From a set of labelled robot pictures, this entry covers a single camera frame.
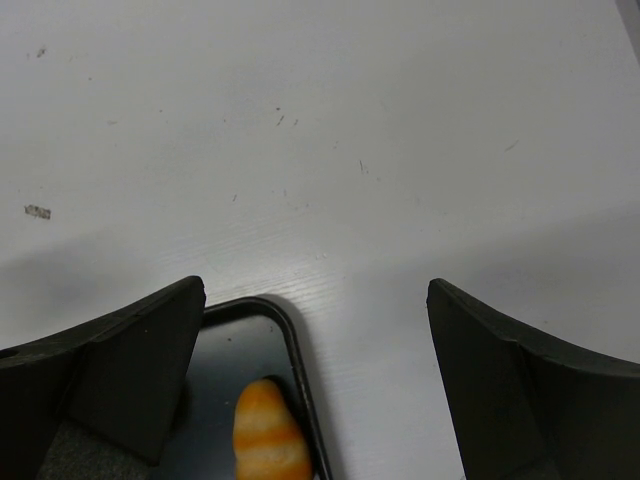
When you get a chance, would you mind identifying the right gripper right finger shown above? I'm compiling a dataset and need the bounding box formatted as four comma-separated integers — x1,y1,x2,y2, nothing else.
427,279,639,479

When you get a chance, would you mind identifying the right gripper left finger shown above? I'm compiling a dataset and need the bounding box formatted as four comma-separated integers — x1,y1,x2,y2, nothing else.
1,276,206,479

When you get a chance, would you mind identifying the striped yellow bread roll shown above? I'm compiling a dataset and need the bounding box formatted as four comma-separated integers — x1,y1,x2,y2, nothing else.
232,378,314,480

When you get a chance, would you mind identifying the black baking tray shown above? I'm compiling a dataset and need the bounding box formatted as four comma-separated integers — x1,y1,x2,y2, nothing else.
150,297,333,479

